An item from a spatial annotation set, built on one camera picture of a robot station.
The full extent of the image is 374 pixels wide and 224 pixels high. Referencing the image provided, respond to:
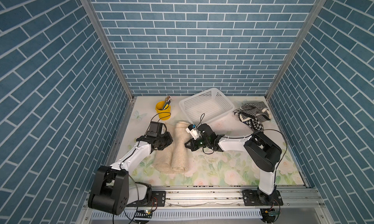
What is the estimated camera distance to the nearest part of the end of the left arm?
63 centimetres

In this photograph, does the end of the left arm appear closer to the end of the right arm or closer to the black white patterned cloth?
the end of the right arm

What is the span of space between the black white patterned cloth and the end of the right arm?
0.32 metres

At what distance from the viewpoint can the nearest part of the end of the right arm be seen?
71 centimetres

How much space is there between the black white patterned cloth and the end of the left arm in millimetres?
525

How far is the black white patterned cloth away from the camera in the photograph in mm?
955
